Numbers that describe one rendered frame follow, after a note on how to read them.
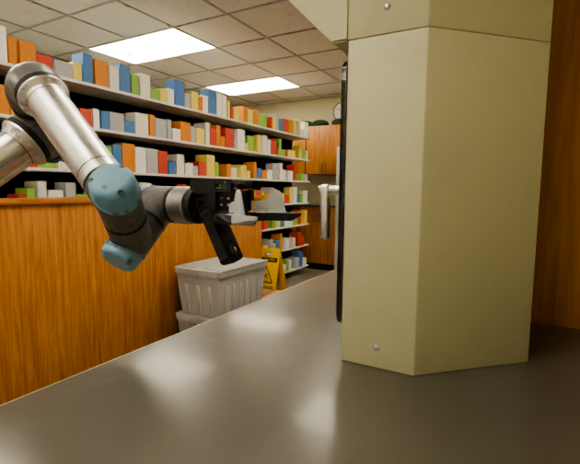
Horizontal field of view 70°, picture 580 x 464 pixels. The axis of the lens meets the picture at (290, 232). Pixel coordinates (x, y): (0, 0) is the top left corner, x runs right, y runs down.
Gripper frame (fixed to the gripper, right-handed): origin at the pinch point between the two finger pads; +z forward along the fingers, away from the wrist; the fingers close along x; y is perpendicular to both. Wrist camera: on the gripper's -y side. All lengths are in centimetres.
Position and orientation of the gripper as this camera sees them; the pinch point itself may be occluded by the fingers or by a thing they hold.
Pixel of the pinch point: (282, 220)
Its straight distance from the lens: 73.1
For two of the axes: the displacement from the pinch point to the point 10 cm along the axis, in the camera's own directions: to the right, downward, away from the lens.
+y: 0.1, -9.9, -1.0
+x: 4.9, -0.8, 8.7
